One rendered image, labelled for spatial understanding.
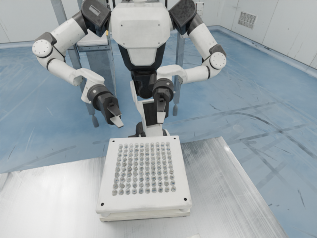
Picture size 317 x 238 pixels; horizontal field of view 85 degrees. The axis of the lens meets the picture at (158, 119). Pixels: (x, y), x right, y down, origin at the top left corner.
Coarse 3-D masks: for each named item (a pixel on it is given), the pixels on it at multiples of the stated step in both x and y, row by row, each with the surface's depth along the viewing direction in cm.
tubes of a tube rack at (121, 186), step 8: (136, 152) 56; (152, 152) 57; (128, 160) 54; (136, 160) 54; (152, 160) 54; (128, 168) 52; (136, 168) 51; (152, 168) 51; (160, 168) 52; (128, 176) 50; (152, 176) 50; (160, 176) 50; (120, 184) 48; (128, 184) 49; (136, 184) 47; (152, 184) 47; (160, 184) 47; (168, 184) 48
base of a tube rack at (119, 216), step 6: (156, 210) 48; (162, 210) 48; (168, 210) 48; (174, 210) 48; (180, 210) 48; (102, 216) 46; (108, 216) 46; (114, 216) 46; (120, 216) 46; (126, 216) 47; (132, 216) 47; (138, 216) 47; (144, 216) 47; (150, 216) 47; (156, 216) 48; (162, 216) 48; (168, 216) 48; (174, 216) 48
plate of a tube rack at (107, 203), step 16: (112, 144) 59; (128, 144) 59; (144, 144) 59; (160, 144) 59; (176, 144) 59; (112, 160) 54; (144, 160) 54; (160, 160) 54; (176, 160) 54; (112, 176) 50; (144, 176) 50; (176, 176) 50; (144, 192) 47; (176, 192) 47; (96, 208) 44; (112, 208) 44; (128, 208) 44; (144, 208) 44; (160, 208) 44; (176, 208) 45
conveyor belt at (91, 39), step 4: (88, 32) 171; (84, 36) 160; (88, 36) 160; (92, 36) 160; (96, 36) 160; (104, 36) 160; (80, 40) 152; (84, 40) 152; (88, 40) 152; (92, 40) 153; (96, 40) 153; (100, 40) 154; (104, 40) 154; (80, 44) 151; (84, 44) 152; (88, 44) 153; (92, 44) 154; (96, 44) 154; (100, 44) 155; (104, 44) 156
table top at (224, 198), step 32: (96, 160) 63; (192, 160) 63; (224, 160) 63; (0, 192) 54; (32, 192) 54; (64, 192) 54; (96, 192) 54; (192, 192) 54; (224, 192) 54; (256, 192) 54; (0, 224) 47; (32, 224) 47; (64, 224) 47; (96, 224) 47; (128, 224) 47; (160, 224) 47; (192, 224) 47; (224, 224) 47; (256, 224) 47
